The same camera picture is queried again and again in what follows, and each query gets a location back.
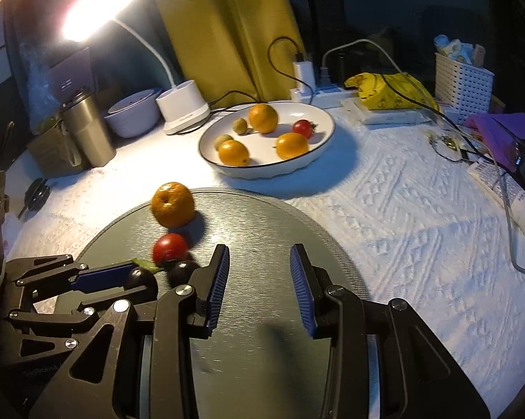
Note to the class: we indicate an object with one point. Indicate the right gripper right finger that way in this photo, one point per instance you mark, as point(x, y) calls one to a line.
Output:
point(418, 377)

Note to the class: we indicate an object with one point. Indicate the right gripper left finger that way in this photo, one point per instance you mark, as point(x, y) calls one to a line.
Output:
point(135, 361)

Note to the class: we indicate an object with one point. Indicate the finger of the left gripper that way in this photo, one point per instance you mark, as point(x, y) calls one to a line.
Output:
point(92, 276)
point(87, 311)

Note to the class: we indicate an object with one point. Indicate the dark plum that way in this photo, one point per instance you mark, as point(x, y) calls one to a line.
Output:
point(141, 285)
point(179, 272)

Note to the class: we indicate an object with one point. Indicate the red tomato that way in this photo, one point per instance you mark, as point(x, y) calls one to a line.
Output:
point(304, 127)
point(168, 248)

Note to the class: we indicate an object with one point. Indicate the large dimpled orange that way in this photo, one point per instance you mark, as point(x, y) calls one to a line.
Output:
point(173, 205)

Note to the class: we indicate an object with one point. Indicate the small orange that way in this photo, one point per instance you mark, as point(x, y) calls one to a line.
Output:
point(233, 153)
point(291, 145)

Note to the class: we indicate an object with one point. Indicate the orange with stem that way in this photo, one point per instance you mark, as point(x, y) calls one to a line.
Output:
point(263, 118)

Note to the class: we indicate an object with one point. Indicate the green leaf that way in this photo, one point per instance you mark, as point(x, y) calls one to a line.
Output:
point(146, 265)

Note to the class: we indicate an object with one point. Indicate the black small bowls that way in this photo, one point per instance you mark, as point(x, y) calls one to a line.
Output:
point(35, 196)

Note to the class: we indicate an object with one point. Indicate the cardboard box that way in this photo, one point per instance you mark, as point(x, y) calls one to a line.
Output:
point(56, 153)

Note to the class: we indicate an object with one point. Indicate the white tablecloth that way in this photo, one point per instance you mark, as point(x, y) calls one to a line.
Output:
point(415, 225)

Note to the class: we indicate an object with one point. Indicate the round grey placemat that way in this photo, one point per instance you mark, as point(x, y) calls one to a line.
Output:
point(260, 361)

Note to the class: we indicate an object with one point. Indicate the steel travel tumbler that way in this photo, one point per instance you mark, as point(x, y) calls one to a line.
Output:
point(83, 120)

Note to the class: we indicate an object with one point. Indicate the plastic bag of fruit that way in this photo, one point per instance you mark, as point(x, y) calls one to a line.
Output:
point(42, 104)

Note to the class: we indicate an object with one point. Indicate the lavender bowl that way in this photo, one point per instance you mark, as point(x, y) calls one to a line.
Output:
point(134, 115)

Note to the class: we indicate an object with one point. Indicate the tablet screen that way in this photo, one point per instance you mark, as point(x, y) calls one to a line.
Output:
point(67, 77)

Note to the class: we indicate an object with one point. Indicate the white tube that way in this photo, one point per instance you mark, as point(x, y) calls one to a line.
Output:
point(499, 185)

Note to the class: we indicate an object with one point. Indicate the white flat box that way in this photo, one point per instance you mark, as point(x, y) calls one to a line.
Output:
point(358, 111)

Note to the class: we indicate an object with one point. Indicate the purple cloth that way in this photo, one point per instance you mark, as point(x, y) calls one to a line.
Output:
point(497, 131)

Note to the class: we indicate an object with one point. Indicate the white power strip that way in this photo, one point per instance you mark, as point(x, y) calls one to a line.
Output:
point(327, 98)

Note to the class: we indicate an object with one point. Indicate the yellow snack bag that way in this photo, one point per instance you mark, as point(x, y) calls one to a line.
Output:
point(391, 92)

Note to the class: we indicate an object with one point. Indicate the white woven basket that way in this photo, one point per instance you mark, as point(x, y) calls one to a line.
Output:
point(462, 81)

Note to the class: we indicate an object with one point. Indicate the yellow curtain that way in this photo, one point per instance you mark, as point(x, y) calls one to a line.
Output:
point(234, 49)

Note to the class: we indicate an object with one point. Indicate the white charger plug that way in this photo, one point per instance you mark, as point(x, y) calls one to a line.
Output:
point(303, 71)

